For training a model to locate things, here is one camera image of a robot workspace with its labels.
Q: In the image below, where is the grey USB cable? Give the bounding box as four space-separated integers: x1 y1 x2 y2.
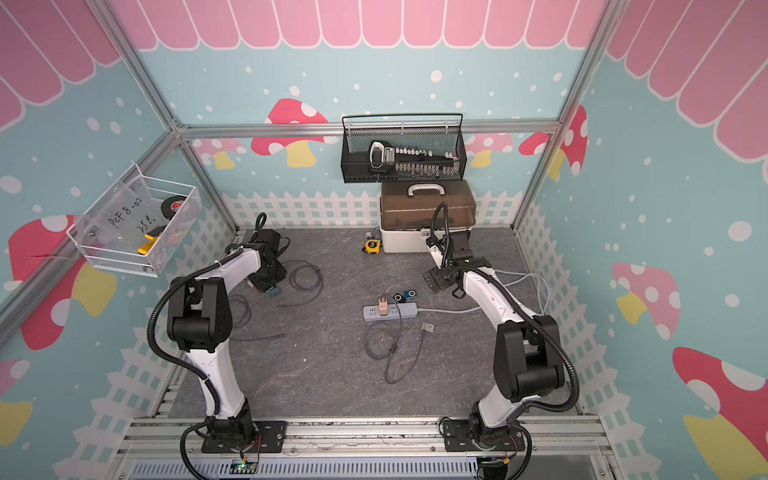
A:
363 303 428 386
225 259 325 343

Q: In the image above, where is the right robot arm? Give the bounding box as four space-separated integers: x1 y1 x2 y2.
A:
424 202 580 450

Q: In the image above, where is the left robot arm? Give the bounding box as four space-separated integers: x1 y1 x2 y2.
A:
147 213 287 450

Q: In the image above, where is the yellow tape measure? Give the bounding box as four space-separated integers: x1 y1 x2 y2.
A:
362 239 382 255

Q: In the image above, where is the white power strip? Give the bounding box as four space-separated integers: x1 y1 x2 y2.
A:
362 303 418 323

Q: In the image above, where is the white toolbox brown lid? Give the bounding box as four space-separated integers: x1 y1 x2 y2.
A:
380 180 476 253

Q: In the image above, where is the black electrical tape roll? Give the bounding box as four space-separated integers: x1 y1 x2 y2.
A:
161 195 187 220

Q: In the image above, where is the socket bit set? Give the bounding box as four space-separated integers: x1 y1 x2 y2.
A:
368 141 461 179

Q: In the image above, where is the yellow tool in bin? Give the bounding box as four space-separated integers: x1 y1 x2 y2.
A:
137 234 158 255

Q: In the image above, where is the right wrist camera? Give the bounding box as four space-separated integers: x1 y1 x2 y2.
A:
426 237 445 269

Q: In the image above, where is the clear plastic wall bin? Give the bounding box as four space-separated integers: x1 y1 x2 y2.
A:
66 164 203 278

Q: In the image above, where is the black wire mesh basket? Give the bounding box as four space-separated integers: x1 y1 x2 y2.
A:
341 113 467 183

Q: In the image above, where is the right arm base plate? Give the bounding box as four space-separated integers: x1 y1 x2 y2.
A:
438 417 526 453

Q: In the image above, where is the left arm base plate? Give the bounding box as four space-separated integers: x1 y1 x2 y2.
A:
201 419 288 454

